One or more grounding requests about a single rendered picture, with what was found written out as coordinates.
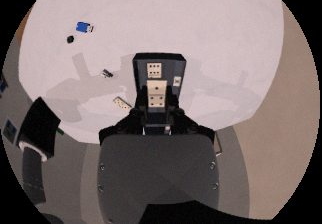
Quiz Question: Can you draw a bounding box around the blue usb stick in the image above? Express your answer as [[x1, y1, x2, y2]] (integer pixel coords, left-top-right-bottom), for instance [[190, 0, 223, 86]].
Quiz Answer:
[[76, 22, 94, 33]]

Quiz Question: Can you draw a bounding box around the black hex nut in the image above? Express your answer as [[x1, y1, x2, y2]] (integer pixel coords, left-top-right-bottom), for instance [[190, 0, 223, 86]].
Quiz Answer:
[[67, 35, 74, 44]]

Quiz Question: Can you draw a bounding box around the beige domino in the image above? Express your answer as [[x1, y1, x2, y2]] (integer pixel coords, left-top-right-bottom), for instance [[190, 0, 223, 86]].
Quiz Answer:
[[147, 78, 167, 107], [147, 62, 161, 78], [113, 96, 132, 111]]

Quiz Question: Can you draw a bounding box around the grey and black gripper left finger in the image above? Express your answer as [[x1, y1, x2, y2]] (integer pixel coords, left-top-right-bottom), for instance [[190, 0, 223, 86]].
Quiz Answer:
[[99, 85, 149, 147]]

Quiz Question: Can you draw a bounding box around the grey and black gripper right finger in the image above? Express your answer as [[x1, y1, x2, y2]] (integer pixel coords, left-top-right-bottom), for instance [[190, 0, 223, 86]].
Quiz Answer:
[[165, 85, 215, 145]]

